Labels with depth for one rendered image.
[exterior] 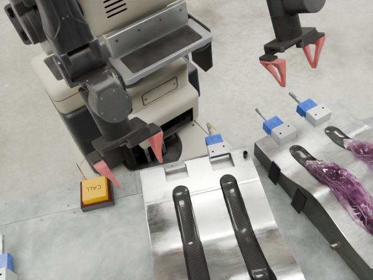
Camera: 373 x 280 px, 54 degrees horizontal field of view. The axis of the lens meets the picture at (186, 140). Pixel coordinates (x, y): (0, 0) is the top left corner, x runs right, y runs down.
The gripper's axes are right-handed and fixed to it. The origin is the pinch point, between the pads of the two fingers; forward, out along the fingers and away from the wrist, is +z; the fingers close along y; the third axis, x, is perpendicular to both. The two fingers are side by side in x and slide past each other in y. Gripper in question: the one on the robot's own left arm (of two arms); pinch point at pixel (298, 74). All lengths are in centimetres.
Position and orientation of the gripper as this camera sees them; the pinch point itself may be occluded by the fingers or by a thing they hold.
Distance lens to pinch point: 89.8
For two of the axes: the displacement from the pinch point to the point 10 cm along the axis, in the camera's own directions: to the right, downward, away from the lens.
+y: 8.2, -5.0, 2.8
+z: 3.5, 8.2, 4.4
